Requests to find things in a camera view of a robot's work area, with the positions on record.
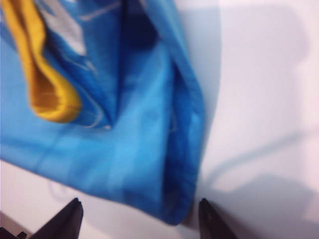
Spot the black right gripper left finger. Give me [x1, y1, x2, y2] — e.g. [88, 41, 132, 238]
[29, 198, 84, 239]

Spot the blue white patterned soccer jersey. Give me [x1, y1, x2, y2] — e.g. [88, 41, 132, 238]
[0, 0, 221, 227]

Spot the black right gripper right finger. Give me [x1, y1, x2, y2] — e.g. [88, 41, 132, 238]
[198, 198, 251, 239]

